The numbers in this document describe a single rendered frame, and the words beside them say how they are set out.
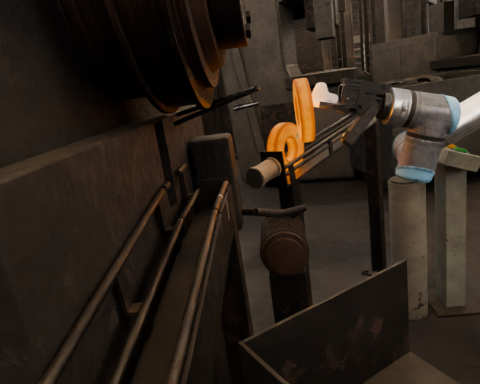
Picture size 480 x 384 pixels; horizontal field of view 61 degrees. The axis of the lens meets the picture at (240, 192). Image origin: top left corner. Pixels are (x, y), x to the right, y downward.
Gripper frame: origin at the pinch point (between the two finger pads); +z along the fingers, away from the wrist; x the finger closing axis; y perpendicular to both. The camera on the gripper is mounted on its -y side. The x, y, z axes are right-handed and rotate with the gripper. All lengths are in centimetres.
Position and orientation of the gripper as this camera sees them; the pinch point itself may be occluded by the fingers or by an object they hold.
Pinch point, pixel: (303, 102)
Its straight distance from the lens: 104.3
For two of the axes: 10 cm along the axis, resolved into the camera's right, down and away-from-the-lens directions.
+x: -0.6, 2.7, -9.6
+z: -9.9, -1.5, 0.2
